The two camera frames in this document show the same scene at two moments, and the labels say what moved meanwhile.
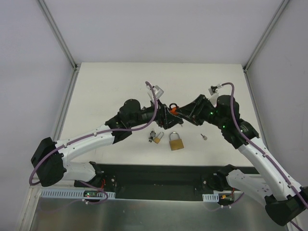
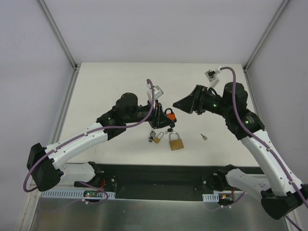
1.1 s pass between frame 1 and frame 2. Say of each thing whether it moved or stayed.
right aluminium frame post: stayed
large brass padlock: stayed
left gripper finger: moved
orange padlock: moved
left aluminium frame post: stayed
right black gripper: moved
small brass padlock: stayed
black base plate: stayed
